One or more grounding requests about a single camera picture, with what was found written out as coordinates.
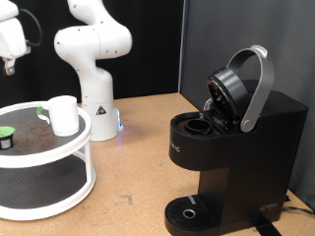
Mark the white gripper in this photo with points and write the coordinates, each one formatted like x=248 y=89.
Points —
x=13 y=39

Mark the green-lidded coffee pod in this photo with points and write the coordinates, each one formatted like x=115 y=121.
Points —
x=6 y=132

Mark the black Keurig coffee machine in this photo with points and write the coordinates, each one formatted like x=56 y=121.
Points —
x=256 y=157

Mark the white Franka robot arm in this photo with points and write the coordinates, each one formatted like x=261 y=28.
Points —
x=95 y=42

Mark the white two-tier turntable shelf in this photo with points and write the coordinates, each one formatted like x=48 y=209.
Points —
x=32 y=144

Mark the black curtain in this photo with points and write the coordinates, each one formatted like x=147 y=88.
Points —
x=151 y=49

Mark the clear water tank black lid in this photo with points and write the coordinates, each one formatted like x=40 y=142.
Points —
x=251 y=86

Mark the black tape strip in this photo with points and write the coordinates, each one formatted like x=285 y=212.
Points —
x=265 y=227

